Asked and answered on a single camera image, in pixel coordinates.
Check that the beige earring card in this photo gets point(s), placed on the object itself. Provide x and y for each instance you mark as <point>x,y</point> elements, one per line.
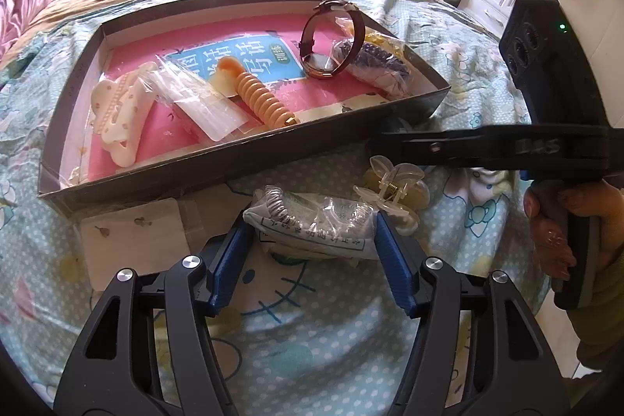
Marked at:
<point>148,238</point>

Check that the shallow cardboard box tray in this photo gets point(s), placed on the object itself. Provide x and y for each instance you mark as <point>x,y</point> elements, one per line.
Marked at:
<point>248,51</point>

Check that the cream hair claw clip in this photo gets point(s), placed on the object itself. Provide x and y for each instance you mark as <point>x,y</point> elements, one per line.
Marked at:
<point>120,109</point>

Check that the bag of dark beads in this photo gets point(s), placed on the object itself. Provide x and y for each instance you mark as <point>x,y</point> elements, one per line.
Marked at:
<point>382,70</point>

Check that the bag with silver chain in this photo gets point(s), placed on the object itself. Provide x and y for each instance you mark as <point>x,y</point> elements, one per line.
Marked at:
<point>309,226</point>

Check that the clear pearl hair clip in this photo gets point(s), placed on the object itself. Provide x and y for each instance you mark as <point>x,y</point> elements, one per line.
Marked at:
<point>399,190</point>

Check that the pink quilt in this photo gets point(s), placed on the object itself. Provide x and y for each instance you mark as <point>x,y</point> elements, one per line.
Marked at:
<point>16,17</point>

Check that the bag of yellow rings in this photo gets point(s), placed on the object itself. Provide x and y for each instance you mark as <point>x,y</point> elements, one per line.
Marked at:
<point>388,43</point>

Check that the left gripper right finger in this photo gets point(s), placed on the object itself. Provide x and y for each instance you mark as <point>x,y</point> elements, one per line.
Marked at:
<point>478,348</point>

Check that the brown leather wristwatch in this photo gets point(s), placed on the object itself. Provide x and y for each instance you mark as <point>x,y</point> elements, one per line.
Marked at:
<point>331,39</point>

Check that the clear plastic packet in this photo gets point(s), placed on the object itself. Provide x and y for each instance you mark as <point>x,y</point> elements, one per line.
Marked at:
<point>211,111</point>

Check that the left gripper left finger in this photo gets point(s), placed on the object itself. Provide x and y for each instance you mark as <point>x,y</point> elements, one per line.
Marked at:
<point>146,348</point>

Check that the right hand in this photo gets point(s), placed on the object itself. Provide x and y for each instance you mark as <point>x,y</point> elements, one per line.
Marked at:
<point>553,251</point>

